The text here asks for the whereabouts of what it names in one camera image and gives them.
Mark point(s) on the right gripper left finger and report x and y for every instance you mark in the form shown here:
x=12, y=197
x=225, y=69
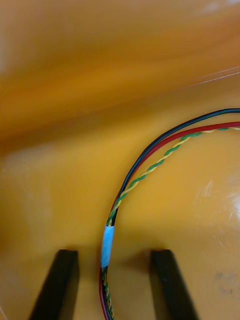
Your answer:
x=58, y=282

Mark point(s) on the yellow-orange plastic bin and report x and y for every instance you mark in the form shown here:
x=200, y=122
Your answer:
x=75, y=175

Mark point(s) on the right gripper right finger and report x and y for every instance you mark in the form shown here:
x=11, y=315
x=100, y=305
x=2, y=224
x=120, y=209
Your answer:
x=172, y=287

